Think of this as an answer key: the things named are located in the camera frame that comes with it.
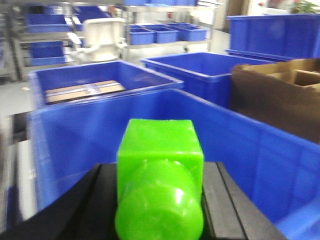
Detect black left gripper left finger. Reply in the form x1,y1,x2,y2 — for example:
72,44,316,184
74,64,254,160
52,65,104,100
0,163,118,240

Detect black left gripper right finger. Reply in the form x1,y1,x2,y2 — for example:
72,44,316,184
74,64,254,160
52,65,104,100
201,162,286,240

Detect green plastic block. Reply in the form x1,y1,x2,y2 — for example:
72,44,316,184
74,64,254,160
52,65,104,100
115,118,204,240

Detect near large blue bin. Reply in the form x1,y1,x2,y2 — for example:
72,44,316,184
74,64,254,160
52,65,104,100
27,89,320,240

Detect large blue bin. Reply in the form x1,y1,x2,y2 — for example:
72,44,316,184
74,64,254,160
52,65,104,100
27,89,320,240
139,51,276,109

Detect blue bin with cardboard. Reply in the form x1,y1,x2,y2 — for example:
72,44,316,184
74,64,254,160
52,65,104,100
27,60,184,109

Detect blue bin lower left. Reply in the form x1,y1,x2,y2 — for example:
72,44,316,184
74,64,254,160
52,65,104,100
29,41,66,66

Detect tall blue bin right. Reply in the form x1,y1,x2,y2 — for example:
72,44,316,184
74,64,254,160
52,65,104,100
226,14,320,61

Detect shelf blue bin left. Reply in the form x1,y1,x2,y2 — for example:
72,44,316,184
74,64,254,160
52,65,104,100
130,27,155,45

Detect shelf blue bin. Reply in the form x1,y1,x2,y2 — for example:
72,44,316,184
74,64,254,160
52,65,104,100
167,22,208,42
130,27,155,45
143,24,179,44

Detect shelf blue bin right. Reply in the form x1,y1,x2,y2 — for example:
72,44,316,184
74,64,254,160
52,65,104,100
167,22,208,42

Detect shelf blue bin middle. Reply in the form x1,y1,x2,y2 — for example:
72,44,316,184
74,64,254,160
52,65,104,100
143,24,179,44

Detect blue bin upper left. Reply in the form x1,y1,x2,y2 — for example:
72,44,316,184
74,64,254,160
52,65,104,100
25,13,72,34

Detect flat cardboard package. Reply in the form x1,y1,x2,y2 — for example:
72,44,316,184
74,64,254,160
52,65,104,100
45,80,126,104

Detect open brown cardboard box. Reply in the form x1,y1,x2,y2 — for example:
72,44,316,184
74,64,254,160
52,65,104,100
229,58,320,144

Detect white plastic machine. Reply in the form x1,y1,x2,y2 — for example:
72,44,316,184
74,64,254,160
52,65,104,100
67,17,127,64

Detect metal shelving rack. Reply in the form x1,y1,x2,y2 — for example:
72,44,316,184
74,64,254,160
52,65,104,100
111,0,223,53

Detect green potted plant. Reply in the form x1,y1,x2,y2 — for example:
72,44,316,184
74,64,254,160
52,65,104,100
289,0,320,14

